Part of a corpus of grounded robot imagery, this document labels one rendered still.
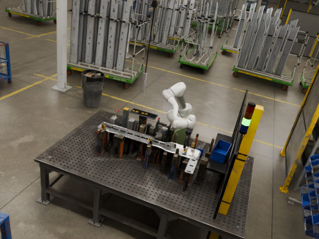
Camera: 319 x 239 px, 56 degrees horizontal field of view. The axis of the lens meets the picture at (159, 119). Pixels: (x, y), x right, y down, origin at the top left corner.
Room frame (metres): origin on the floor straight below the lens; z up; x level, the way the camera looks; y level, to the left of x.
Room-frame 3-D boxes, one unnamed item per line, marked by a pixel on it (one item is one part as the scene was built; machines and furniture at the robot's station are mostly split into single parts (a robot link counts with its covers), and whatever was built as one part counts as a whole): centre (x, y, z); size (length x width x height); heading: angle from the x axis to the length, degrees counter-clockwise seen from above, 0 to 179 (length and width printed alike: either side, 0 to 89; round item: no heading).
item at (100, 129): (3.21, 0.70, 0.88); 0.15 x 0.11 x 0.36; 166
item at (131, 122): (3.49, 0.36, 0.90); 0.13 x 0.10 x 0.41; 166
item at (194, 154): (3.25, 0.10, 1.00); 1.38 x 0.22 x 0.02; 76
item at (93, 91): (5.91, 1.54, 0.36); 0.54 x 0.50 x 0.73; 165
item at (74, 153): (3.30, -0.03, 0.68); 2.56 x 1.61 x 0.04; 75
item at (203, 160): (2.95, -0.61, 0.88); 0.08 x 0.08 x 0.36; 76
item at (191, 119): (3.13, -0.36, 1.42); 0.13 x 0.11 x 0.16; 126
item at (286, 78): (9.78, -3.13, 0.88); 1.91 x 1.00 x 1.76; 72
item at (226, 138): (3.23, -0.84, 1.01); 0.90 x 0.22 x 0.03; 166
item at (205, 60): (10.25, -0.98, 0.88); 1.91 x 1.00 x 1.76; 166
